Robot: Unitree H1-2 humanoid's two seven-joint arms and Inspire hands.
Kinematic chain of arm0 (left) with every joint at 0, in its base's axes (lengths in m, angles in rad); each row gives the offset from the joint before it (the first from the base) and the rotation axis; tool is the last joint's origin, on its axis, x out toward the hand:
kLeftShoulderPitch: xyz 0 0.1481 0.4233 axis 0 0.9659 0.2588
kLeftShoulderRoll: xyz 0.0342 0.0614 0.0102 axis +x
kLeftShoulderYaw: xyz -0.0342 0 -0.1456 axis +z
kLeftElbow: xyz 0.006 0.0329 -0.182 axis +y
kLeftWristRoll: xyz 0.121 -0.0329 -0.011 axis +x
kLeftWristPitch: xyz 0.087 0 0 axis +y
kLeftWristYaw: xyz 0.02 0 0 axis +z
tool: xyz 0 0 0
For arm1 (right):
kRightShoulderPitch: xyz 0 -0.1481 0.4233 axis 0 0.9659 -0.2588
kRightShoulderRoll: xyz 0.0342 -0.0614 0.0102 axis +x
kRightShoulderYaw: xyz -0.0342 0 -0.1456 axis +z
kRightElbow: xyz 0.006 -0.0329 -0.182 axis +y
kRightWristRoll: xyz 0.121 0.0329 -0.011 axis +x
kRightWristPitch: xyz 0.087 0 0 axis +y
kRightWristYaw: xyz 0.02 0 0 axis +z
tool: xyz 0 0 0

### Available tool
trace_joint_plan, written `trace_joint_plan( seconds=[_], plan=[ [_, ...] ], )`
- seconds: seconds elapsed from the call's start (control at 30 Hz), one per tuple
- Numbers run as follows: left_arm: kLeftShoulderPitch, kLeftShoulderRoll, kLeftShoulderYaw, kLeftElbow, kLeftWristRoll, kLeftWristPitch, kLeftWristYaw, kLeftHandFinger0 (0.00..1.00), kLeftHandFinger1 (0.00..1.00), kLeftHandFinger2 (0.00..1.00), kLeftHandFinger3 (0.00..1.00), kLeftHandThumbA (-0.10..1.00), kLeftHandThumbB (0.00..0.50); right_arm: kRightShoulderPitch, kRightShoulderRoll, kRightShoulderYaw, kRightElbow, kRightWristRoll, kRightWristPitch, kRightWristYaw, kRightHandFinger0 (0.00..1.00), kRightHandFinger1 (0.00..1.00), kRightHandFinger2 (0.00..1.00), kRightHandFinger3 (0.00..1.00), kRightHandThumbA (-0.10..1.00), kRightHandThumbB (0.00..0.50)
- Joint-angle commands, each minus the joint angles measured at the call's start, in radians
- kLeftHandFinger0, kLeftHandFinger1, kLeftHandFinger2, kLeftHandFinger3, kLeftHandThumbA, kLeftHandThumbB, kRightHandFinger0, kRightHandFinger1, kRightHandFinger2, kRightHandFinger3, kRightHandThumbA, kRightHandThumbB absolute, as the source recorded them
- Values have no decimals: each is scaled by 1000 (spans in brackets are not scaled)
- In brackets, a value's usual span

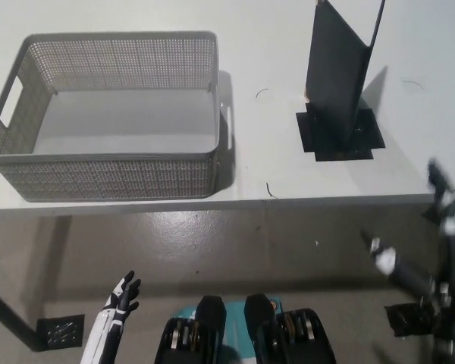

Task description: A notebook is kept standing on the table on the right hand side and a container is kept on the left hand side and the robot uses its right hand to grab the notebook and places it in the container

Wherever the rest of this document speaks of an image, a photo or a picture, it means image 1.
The black ribbed robot body block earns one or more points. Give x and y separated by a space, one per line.
288 337
191 337

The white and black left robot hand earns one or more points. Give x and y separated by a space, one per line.
113 311

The black notebook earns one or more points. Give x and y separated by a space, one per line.
335 87

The black tape patch on table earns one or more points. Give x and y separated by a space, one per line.
368 142

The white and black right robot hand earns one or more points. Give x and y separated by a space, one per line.
449 258

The grey perforated plastic basket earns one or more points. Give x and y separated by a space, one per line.
98 178

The black tape patch on floor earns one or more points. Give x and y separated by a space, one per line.
409 320
60 331

